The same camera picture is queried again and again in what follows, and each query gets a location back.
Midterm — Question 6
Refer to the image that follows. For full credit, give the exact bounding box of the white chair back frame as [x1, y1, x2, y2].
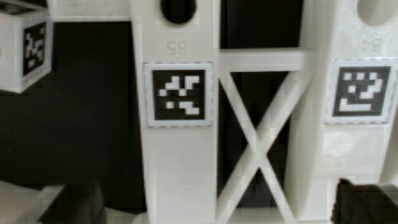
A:
[47, 0, 398, 224]

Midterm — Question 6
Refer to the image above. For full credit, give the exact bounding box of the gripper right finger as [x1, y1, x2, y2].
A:
[330, 179, 398, 224]

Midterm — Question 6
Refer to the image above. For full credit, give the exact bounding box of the white leg block tagged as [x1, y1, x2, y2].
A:
[0, 0, 53, 93]

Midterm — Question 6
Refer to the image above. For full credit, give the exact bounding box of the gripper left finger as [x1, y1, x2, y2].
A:
[30, 180, 106, 224]

